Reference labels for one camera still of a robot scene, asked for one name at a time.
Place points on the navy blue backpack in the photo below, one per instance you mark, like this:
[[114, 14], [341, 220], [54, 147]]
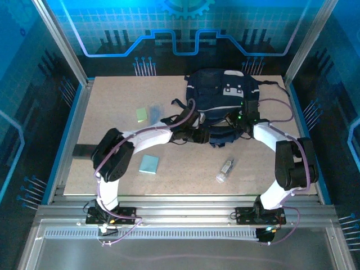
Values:
[[213, 87]]

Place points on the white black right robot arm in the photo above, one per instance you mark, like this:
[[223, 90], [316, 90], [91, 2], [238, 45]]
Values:
[[295, 166]]

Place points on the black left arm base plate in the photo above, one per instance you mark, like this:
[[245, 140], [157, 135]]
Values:
[[126, 216]]

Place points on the clear plastic tube case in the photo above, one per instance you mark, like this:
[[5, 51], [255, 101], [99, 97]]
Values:
[[225, 170]]

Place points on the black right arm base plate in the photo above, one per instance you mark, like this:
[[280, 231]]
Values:
[[244, 216]]

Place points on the small black connector box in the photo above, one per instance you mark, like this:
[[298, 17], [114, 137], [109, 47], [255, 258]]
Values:
[[264, 234]]

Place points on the light blue sticky note pad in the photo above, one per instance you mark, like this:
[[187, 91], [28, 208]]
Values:
[[149, 164]]

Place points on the green sticky note pad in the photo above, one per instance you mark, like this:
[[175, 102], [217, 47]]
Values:
[[141, 114]]

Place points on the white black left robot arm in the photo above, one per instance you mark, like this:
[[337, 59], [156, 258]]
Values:
[[112, 157]]

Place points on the aluminium enclosure frame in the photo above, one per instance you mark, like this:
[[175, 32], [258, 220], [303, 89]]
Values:
[[182, 213]]

